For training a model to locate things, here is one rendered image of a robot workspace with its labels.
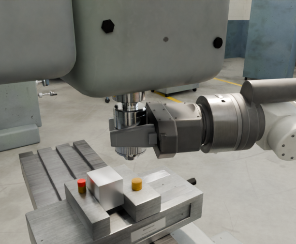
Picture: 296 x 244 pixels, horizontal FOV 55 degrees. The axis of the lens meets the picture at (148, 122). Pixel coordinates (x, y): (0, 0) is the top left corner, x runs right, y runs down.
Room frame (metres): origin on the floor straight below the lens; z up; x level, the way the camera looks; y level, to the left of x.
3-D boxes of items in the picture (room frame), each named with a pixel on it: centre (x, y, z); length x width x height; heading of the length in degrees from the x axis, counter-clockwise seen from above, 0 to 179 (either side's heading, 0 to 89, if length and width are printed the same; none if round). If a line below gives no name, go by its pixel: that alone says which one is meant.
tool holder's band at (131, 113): (0.38, 0.03, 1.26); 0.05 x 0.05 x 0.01
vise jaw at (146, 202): (0.51, 0.04, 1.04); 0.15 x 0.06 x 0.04; 34
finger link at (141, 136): (0.35, 0.02, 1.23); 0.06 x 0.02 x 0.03; 99
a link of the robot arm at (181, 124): (0.39, -0.06, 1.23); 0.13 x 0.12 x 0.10; 9
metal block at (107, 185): (0.48, 0.09, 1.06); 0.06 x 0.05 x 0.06; 34
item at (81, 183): (0.48, 0.13, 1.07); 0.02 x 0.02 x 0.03
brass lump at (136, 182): (0.49, 0.02, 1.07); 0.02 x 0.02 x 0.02
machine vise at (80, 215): (0.50, 0.06, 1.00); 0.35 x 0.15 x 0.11; 124
